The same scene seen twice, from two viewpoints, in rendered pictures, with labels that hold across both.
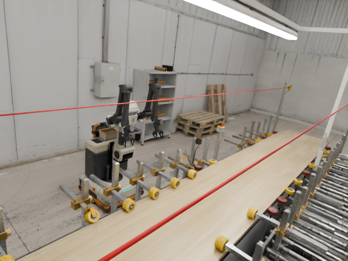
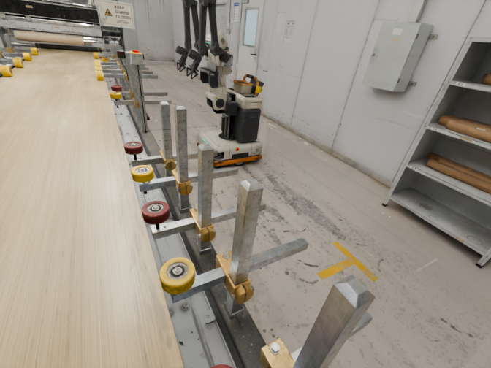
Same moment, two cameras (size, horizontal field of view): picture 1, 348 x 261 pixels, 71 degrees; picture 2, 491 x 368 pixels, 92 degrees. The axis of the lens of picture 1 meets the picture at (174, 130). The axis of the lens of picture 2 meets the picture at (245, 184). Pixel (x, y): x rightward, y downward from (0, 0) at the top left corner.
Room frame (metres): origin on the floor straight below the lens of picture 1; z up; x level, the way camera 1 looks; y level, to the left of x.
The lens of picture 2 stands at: (4.07, -1.87, 1.38)
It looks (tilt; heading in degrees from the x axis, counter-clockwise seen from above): 32 degrees down; 109
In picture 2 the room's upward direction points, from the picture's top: 7 degrees clockwise
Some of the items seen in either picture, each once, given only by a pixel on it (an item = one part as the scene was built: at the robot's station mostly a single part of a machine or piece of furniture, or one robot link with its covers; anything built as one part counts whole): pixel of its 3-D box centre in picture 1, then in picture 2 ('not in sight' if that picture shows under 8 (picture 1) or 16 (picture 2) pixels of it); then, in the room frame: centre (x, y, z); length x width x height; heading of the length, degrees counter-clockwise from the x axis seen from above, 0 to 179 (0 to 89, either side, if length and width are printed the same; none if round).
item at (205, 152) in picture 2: (256, 134); (204, 212); (3.76, -1.34, 0.88); 0.04 x 0.04 x 0.48; 51
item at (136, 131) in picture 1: (129, 134); (210, 74); (2.73, 0.52, 0.99); 0.28 x 0.16 x 0.22; 142
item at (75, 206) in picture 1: (82, 202); not in sight; (1.42, 0.57, 0.95); 0.14 x 0.06 x 0.05; 141
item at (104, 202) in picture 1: (112, 185); (229, 144); (2.91, 0.75, 0.16); 0.67 x 0.64 x 0.25; 52
